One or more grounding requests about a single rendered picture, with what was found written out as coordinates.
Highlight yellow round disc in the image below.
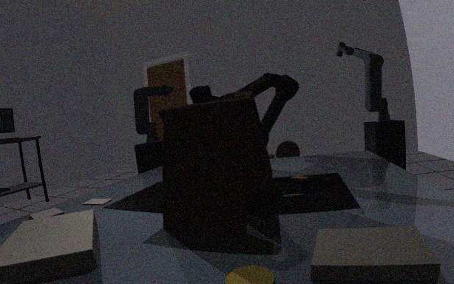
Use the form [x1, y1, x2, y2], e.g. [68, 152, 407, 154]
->
[225, 266, 275, 284]

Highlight brown board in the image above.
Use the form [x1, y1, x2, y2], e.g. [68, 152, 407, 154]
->
[158, 91, 275, 235]

